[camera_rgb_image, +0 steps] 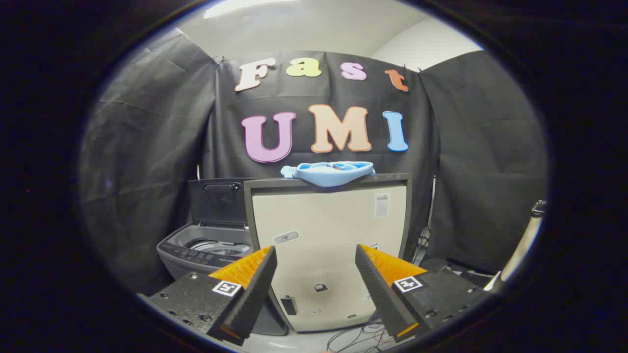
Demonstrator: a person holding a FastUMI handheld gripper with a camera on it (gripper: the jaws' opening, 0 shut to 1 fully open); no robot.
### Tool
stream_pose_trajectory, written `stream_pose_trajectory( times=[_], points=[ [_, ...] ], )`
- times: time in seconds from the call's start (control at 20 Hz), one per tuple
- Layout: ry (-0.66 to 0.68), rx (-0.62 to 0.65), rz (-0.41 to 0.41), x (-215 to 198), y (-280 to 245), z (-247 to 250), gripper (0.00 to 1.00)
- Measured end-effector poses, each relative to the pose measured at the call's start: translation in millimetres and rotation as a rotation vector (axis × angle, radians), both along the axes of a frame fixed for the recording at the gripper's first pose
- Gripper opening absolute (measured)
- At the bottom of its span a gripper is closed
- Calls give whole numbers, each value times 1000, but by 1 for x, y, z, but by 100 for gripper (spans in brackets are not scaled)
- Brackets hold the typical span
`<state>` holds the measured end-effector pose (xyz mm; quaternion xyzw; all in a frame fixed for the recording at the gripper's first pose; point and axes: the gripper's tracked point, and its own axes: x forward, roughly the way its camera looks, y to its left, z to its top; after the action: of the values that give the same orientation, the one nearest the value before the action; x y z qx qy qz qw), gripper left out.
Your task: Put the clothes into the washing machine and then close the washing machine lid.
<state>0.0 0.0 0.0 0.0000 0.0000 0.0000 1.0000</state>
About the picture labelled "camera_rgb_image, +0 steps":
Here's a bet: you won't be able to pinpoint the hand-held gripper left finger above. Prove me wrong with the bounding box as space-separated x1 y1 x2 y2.
147 245 278 347

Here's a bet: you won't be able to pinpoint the beige cabinet with dark frame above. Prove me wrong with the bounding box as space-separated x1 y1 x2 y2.
243 173 413 333

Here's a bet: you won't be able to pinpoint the light blue garment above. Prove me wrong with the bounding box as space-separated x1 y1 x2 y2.
280 161 376 188

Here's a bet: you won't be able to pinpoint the floor cables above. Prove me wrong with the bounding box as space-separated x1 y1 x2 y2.
326 316 393 353

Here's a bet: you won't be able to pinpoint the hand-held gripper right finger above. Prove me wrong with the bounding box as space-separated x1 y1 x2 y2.
354 244 491 344

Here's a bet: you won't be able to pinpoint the grey washing machine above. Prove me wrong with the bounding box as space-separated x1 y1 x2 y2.
156 222 290 336

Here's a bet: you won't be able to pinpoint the black floor box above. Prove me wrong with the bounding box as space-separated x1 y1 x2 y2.
459 270 495 290

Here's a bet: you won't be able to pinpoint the white stand pole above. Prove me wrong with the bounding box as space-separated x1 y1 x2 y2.
486 200 546 292

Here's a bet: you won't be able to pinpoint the black backdrop cloth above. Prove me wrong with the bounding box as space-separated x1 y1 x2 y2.
78 29 549 295

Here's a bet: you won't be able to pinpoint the cables behind cabinet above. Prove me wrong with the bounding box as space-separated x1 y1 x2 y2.
412 226 433 265

